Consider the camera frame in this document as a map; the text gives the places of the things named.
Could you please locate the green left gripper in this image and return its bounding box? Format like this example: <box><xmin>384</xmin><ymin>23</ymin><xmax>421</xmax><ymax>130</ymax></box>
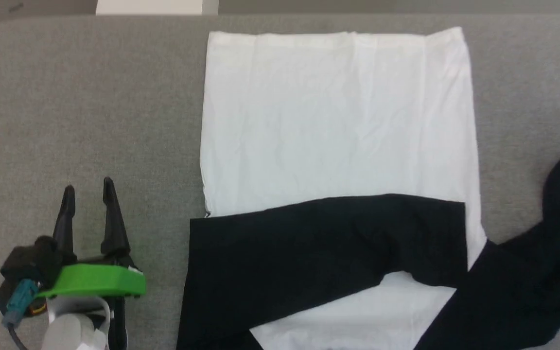
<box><xmin>36</xmin><ymin>177</ymin><xmax>147</xmax><ymax>299</ymax></box>

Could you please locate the white garment with black sleeves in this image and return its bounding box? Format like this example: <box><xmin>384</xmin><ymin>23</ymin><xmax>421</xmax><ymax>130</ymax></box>
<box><xmin>175</xmin><ymin>27</ymin><xmax>560</xmax><ymax>350</ymax></box>

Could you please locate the white rectangular block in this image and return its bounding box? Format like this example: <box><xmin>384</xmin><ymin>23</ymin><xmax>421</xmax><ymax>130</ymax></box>
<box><xmin>96</xmin><ymin>0</ymin><xmax>220</xmax><ymax>17</ymax></box>

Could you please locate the teal left camera connector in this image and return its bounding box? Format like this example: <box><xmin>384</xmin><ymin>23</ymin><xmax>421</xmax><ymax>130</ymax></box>
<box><xmin>2</xmin><ymin>279</ymin><xmax>40</xmax><ymax>327</ymax></box>

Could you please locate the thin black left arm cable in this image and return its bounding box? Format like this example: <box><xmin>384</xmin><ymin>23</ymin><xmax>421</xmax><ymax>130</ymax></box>
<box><xmin>8</xmin><ymin>323</ymin><xmax>30</xmax><ymax>350</ymax></box>

